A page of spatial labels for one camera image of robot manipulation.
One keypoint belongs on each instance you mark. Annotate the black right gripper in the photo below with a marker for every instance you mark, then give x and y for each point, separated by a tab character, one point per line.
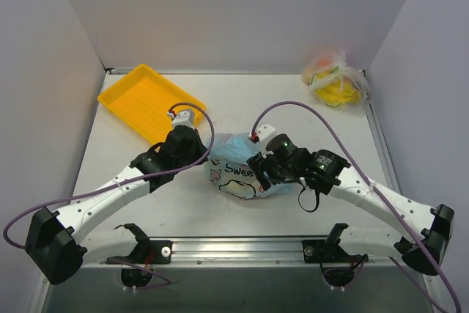
259	165

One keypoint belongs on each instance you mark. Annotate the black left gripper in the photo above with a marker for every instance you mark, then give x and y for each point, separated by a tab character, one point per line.
198	143

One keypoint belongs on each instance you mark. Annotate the light blue printed plastic bag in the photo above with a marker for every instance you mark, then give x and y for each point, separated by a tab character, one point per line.
228	171

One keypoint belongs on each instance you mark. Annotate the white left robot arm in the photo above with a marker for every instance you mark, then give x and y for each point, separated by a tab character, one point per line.
56	239

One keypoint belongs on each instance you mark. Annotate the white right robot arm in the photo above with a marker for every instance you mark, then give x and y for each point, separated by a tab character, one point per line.
419	233

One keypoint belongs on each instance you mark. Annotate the clear bag of yellow fruit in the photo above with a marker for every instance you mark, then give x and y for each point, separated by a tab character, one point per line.
334	83

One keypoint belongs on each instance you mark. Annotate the yellow plastic tray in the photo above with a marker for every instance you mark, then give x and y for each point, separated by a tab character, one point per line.
141	100

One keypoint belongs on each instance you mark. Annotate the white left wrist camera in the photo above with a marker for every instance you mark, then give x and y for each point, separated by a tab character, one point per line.
184	118

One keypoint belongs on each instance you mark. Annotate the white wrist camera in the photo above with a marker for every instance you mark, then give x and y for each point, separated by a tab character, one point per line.
184	118
262	135

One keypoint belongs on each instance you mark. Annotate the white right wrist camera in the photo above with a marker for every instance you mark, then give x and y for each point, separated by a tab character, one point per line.
262	135

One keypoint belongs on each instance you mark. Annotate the aluminium front rail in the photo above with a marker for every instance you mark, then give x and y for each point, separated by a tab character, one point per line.
236	250

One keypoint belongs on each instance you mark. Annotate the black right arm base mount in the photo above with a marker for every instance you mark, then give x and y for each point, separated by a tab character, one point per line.
329	250

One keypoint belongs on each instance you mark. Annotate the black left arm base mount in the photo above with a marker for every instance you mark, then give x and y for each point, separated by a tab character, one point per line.
146	251

